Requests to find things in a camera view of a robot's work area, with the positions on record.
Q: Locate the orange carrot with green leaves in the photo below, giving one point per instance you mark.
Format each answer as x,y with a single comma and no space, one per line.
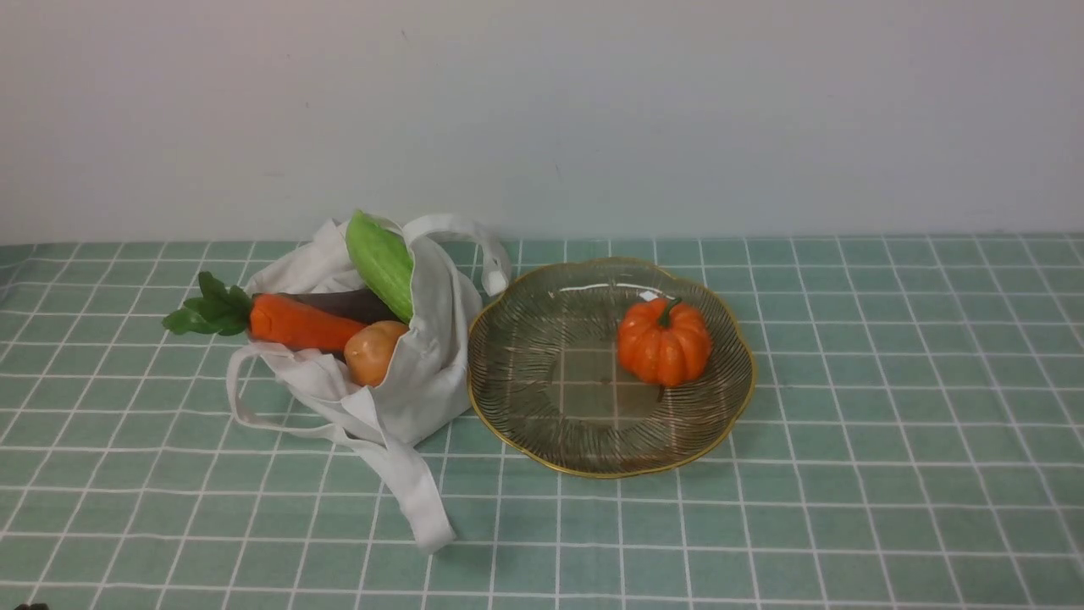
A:
224,310

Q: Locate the white cloth tote bag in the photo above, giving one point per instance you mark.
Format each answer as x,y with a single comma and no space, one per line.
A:
457,262

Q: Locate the glass plate with gold rim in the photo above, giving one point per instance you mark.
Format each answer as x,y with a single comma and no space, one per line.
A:
545,376

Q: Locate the small orange pumpkin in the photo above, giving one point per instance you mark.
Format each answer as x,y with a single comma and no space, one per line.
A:
664,342

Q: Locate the light green corn cob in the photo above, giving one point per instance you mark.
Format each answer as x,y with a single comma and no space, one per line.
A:
383,263

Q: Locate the dark purple eggplant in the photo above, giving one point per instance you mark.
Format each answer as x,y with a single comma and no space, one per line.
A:
361,305

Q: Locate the green checkered tablecloth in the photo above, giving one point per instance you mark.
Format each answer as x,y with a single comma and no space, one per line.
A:
914,442

